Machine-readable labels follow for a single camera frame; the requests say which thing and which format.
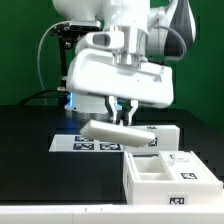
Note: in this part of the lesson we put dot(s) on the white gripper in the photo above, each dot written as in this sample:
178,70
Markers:
93,72

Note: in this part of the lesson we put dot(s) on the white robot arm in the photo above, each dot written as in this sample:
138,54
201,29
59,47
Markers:
168,31

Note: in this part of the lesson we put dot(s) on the white marker sheet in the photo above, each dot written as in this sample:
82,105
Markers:
77,143

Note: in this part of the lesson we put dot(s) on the white cabinet top block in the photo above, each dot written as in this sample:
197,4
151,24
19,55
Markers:
166,139

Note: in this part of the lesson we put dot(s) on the white cabinet door panel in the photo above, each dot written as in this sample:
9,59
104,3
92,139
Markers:
108,132

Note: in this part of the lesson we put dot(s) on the white cabinet body box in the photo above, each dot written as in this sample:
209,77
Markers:
146,183

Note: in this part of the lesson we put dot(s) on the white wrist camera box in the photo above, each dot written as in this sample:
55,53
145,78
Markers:
109,40

